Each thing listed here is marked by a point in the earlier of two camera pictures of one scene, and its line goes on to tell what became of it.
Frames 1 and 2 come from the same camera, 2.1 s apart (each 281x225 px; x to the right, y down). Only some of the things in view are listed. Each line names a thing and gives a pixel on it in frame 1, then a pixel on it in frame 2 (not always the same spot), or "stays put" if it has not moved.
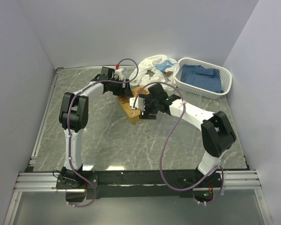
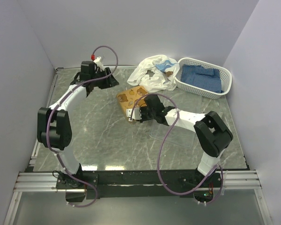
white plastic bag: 156,69 stays put
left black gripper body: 117,88 to 105,82
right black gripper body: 151,107 to 147,115
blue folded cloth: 203,78 stays put
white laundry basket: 225,74 stays put
